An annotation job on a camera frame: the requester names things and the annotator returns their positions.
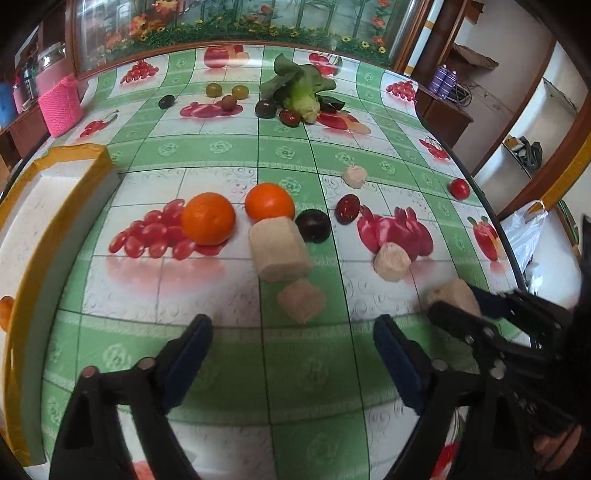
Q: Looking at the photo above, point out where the white foam tray yellow edge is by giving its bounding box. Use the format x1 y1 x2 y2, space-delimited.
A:
0 143 122 467

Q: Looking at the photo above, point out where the black bag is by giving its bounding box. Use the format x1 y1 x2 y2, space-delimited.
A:
505 136 543 171

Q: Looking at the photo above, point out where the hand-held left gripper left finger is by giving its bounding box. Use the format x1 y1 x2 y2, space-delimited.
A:
48 315 214 480

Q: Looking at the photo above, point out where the blue thermos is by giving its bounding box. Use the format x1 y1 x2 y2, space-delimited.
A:
0 83 16 127

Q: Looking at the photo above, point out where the fish tank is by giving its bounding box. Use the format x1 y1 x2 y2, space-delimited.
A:
69 0 432 75

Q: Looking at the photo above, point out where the dark red date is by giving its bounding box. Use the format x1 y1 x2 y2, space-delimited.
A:
335 194 361 225

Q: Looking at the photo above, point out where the wooden side shelf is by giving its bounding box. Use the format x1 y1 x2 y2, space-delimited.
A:
413 83 474 144

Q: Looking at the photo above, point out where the tiny beige block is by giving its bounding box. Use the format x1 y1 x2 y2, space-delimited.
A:
342 165 368 189

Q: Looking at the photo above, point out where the pink knitted jar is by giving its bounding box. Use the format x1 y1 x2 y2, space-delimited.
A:
34 42 85 138

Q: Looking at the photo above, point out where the cardboard box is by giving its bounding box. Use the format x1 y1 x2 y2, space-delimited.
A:
450 41 499 70

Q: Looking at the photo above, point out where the black thermos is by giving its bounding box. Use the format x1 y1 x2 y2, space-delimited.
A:
21 58 38 97

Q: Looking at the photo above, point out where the large beige cylinder block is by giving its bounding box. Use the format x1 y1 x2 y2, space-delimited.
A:
249 217 312 283

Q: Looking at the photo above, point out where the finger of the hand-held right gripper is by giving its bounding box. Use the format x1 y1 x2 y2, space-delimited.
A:
427 300 555 384
467 284 575 342

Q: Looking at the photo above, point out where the green leafy vegetable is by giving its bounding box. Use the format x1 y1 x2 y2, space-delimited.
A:
259 54 347 124

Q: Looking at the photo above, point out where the person's right hand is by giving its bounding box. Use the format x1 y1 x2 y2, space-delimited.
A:
531 427 583 467

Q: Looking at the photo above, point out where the medium beige round block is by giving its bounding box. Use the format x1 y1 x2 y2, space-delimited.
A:
373 242 411 281

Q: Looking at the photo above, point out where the green checked fruit-print tablecloth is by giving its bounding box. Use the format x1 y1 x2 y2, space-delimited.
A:
0 39 527 480

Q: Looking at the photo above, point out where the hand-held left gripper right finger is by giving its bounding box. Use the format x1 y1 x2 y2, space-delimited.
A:
373 315 532 480

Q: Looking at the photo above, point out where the small beige cube block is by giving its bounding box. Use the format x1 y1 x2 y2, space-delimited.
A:
277 278 327 324

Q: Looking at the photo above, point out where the clear plastic bag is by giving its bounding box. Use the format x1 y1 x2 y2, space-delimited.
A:
501 200 550 278

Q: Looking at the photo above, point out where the wooden cabinet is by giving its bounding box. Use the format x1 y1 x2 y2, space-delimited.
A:
0 106 51 171

